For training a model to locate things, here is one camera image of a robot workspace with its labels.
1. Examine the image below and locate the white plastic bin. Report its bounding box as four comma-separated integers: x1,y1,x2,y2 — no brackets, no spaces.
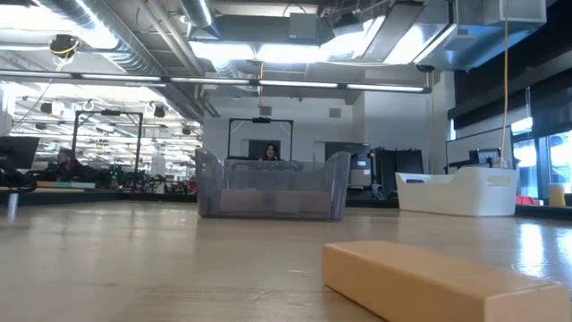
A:
395,166,519,218

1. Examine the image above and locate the person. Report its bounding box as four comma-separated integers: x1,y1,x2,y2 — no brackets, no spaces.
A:
261,142,284,162
46,147,115,185

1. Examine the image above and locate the grey translucent plastic bin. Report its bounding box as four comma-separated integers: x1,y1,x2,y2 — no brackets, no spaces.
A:
195,148,352,221

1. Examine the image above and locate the dark equipment cabinet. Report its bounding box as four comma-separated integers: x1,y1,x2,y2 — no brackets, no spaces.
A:
324,141,373,189

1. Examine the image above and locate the long ceiling light bar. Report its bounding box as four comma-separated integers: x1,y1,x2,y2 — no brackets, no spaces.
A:
0,69,433,94

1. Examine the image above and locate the black fabric screen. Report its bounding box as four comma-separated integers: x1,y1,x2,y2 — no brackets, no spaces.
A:
373,147,425,201

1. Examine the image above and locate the long orange block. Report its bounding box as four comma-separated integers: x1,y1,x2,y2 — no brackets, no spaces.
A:
321,240,572,322

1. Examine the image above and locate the black desktop device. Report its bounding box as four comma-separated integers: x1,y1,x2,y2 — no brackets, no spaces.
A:
467,147,503,169

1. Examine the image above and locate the thin teal slab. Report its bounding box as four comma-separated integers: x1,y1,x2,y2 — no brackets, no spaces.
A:
56,181,97,190

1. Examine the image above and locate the black computer monitor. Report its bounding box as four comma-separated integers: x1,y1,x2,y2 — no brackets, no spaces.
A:
0,135,40,170

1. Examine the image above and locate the black curved object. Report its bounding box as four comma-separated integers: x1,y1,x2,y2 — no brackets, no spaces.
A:
0,167,38,194

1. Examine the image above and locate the yellow cylinder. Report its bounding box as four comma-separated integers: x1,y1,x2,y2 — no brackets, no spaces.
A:
548,182,567,208

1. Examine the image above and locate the bright window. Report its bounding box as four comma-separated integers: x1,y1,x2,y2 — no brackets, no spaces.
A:
511,116,572,200

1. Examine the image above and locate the black metal rig frame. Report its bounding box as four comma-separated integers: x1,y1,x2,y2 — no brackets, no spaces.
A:
226,116,295,161
70,109,145,176

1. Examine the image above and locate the black aluminium table frame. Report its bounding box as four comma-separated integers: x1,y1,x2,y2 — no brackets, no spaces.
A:
0,190,572,221

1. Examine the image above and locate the shiny round duct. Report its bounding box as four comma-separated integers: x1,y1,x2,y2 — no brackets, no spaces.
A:
180,0,215,29

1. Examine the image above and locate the large rectangular air duct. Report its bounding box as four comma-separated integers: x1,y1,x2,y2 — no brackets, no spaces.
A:
413,0,549,72

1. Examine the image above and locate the black ceiling cable reel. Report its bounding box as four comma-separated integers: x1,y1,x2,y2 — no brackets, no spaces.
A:
47,33,80,60

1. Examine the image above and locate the grey metal post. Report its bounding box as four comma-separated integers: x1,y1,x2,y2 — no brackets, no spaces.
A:
7,190,20,223

